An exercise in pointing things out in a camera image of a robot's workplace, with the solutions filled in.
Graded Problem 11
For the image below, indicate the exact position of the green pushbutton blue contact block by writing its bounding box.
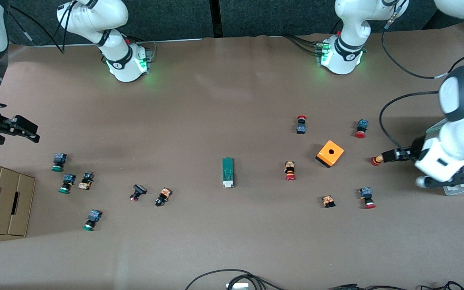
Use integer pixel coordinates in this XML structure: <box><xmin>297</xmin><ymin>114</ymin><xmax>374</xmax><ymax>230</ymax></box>
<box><xmin>52</xmin><ymin>153</ymin><xmax>68</xmax><ymax>172</ymax></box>
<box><xmin>58</xmin><ymin>174</ymin><xmax>76</xmax><ymax>194</ymax></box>
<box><xmin>83</xmin><ymin>209</ymin><xmax>103</xmax><ymax>232</ymax></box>

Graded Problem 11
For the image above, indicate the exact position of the red pushbutton blue contact block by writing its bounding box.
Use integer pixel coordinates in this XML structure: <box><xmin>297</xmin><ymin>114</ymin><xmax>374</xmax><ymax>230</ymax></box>
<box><xmin>355</xmin><ymin>119</ymin><xmax>369</xmax><ymax>139</ymax></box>
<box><xmin>359</xmin><ymin>187</ymin><xmax>377</xmax><ymax>209</ymax></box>

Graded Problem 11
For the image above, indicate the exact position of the white ridged foam tray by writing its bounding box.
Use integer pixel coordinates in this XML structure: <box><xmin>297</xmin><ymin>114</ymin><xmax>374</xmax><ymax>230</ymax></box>
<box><xmin>425</xmin><ymin>119</ymin><xmax>464</xmax><ymax>196</ymax></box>

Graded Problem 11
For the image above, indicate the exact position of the black selector orange contact block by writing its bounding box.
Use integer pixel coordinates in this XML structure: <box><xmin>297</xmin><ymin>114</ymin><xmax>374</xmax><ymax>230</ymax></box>
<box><xmin>78</xmin><ymin>171</ymin><xmax>95</xmax><ymax>190</ymax></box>

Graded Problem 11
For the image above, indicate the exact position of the black square button red base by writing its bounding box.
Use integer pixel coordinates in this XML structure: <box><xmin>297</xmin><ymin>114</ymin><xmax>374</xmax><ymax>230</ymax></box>
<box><xmin>130</xmin><ymin>184</ymin><xmax>148</xmax><ymax>202</ymax></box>

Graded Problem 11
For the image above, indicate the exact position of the black pushbutton orange contact block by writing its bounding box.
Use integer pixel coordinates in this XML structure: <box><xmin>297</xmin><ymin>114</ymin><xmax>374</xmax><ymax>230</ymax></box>
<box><xmin>155</xmin><ymin>187</ymin><xmax>172</xmax><ymax>207</ymax></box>

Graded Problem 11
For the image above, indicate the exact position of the brown table cover sheet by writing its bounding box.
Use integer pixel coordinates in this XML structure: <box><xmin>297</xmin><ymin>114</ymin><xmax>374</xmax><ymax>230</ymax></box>
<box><xmin>0</xmin><ymin>22</ymin><xmax>464</xmax><ymax>290</ymax></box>

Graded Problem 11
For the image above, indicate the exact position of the orange button enclosure box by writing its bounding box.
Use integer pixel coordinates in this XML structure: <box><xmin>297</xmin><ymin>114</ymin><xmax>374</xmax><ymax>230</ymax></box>
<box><xmin>316</xmin><ymin>140</ymin><xmax>345</xmax><ymax>169</ymax></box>

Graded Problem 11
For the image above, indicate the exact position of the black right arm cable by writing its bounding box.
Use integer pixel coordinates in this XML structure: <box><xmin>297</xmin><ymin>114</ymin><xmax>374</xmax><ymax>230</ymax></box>
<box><xmin>8</xmin><ymin>0</ymin><xmax>75</xmax><ymax>54</ymax></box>

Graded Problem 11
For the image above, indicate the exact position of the black cable cluster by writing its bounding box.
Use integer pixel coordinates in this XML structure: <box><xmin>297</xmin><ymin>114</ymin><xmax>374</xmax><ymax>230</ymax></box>
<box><xmin>329</xmin><ymin>281</ymin><xmax>464</xmax><ymax>290</ymax></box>

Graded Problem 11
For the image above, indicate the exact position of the black base cable bundle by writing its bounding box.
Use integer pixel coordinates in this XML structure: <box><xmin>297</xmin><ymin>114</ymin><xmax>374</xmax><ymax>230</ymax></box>
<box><xmin>284</xmin><ymin>34</ymin><xmax>322</xmax><ymax>56</ymax></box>

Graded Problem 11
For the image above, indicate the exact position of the black looped cable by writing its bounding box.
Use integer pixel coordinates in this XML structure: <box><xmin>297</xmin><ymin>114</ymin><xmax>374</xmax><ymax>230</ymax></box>
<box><xmin>184</xmin><ymin>269</ymin><xmax>286</xmax><ymax>290</ymax></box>

